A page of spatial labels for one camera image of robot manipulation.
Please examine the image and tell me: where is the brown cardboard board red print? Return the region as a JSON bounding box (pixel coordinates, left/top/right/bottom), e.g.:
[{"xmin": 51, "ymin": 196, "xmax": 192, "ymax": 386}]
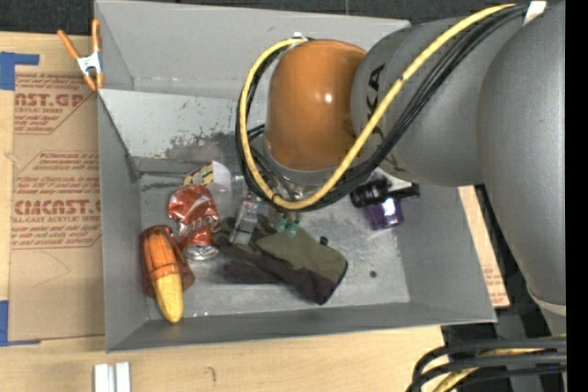
[{"xmin": 0, "ymin": 30, "xmax": 512, "ymax": 346}]

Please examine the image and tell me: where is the yellow toy corn cob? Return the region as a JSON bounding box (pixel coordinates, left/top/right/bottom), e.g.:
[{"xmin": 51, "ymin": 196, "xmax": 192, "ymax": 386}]
[{"xmin": 153, "ymin": 234, "xmax": 186, "ymax": 324}]

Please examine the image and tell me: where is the yellow and white packet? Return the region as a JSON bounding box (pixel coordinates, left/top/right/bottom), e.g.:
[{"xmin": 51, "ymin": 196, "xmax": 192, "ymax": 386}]
[{"xmin": 183, "ymin": 160, "xmax": 233, "ymax": 198}]

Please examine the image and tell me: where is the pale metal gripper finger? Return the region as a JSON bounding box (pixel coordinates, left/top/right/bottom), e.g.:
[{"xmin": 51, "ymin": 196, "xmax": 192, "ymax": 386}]
[
  {"xmin": 231, "ymin": 198, "xmax": 249, "ymax": 245},
  {"xmin": 243, "ymin": 196, "xmax": 262, "ymax": 241}
]

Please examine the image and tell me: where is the purple clear plastic cup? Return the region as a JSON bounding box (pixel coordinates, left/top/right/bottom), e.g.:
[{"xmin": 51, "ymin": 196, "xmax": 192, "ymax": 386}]
[{"xmin": 364, "ymin": 196, "xmax": 406, "ymax": 231}]

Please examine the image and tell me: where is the grey metal bin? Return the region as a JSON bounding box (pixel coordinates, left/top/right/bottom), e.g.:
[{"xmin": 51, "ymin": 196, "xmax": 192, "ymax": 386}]
[{"xmin": 93, "ymin": 0, "xmax": 499, "ymax": 353}]

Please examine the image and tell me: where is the orange clear plastic cup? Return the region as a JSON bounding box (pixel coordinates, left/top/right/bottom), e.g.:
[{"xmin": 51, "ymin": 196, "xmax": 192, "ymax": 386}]
[{"xmin": 139, "ymin": 224, "xmax": 196, "ymax": 298}]

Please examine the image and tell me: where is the brown and olive glove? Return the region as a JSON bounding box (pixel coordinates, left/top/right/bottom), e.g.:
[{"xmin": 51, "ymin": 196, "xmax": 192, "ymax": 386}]
[{"xmin": 214, "ymin": 217, "xmax": 349, "ymax": 307}]

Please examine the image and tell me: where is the crushed red soda can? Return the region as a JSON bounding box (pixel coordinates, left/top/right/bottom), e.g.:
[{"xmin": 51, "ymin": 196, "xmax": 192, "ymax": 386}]
[{"xmin": 166, "ymin": 184, "xmax": 222, "ymax": 262}]

